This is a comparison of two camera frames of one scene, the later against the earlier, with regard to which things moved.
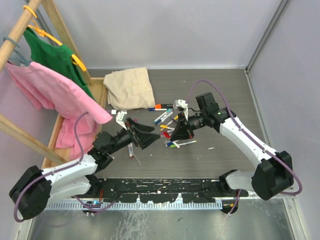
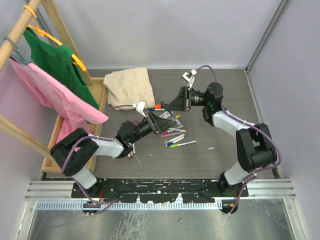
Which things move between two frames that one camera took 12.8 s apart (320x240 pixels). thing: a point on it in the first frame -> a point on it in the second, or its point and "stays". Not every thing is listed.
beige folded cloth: (129, 89) stays
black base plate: (162, 190) stays
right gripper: (181, 132) -> (179, 104)
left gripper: (142, 136) -> (163, 124)
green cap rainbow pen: (173, 146) stays
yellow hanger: (42, 33) stays
